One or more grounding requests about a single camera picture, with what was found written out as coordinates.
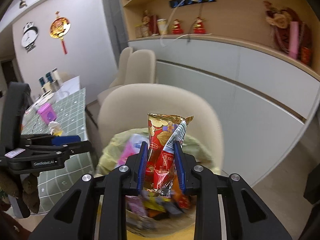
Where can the yellow cushion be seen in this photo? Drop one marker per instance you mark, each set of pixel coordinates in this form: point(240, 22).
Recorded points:
point(188, 232)

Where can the panda wall clock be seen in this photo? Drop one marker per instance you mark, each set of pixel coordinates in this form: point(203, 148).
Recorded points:
point(30, 34)

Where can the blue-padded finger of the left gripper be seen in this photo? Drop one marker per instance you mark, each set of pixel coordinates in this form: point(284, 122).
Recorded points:
point(65, 140)

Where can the red gold snack packet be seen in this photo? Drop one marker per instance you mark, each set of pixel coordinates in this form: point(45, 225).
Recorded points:
point(164, 131)

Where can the cream cup on shelf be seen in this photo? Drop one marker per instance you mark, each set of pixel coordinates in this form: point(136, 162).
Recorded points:
point(162, 26)

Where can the beige chair middle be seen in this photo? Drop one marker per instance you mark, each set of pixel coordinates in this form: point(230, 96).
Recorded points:
point(141, 68)

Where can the green checkered tablecloth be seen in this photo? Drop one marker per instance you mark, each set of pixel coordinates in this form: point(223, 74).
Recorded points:
point(53, 184)

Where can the orange snack wrapper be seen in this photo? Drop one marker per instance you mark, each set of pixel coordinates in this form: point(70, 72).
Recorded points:
point(180, 194)

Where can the pink wrapper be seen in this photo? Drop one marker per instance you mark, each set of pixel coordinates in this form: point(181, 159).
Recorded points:
point(132, 147)

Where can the red gold wall ornament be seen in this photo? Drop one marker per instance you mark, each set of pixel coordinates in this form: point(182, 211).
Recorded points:
point(59, 28)

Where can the red figurine right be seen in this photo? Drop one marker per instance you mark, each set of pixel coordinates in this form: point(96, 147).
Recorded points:
point(198, 27)

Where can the red figurine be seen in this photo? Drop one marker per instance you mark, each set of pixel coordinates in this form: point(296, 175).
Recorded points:
point(198, 27)
point(176, 27)

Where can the beige chair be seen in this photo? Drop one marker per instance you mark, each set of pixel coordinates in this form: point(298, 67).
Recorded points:
point(141, 68)
point(127, 107)
point(122, 67)

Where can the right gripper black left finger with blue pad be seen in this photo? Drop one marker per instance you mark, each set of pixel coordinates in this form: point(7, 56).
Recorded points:
point(96, 204)

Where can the beige chair far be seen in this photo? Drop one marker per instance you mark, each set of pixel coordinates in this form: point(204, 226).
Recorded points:
point(122, 67)

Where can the white thermos bottle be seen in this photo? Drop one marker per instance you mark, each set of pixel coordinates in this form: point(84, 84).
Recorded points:
point(57, 77)

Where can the flower bouquet red bag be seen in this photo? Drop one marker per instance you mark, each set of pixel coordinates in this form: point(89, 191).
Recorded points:
point(289, 33)

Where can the pink tin box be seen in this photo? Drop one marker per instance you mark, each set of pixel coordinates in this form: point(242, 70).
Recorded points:
point(47, 113)

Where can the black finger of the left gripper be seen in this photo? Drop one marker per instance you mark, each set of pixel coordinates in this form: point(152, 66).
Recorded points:
point(74, 148)

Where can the beige chair near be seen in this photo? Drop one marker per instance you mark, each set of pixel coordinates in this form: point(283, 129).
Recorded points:
point(127, 107)

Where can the yellow trash bag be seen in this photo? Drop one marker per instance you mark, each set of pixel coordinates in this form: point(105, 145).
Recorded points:
point(111, 153)

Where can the red figurine left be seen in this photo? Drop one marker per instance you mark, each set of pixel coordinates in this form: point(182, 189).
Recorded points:
point(176, 27)

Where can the white yellow toy chair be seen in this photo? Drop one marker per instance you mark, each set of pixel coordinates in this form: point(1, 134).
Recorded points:
point(55, 128)

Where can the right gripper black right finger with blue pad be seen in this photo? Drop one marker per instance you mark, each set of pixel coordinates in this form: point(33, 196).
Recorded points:
point(229, 199)

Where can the black trash bin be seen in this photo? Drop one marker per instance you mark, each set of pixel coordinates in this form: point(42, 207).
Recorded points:
point(158, 218)

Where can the wooden shelf cabinet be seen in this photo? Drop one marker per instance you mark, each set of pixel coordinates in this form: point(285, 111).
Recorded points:
point(265, 100)

